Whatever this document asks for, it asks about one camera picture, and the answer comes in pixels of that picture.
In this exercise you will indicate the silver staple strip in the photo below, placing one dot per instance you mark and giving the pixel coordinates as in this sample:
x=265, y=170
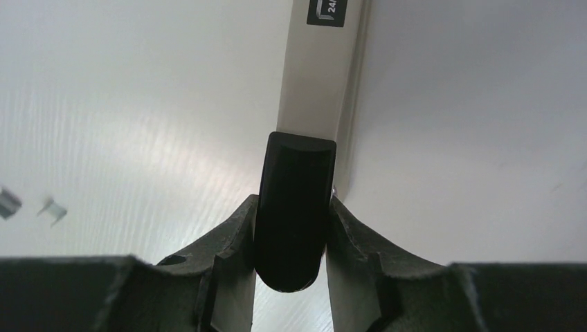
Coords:
x=52, y=211
x=10, y=203

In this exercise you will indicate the black silver stapler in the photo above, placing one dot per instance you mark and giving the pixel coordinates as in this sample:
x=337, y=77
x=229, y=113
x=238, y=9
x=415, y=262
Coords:
x=308, y=156

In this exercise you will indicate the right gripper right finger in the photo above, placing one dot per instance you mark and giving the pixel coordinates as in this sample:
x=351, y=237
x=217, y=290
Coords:
x=374, y=285

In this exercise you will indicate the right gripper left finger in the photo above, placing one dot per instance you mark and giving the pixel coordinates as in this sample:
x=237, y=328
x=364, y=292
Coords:
x=208, y=285

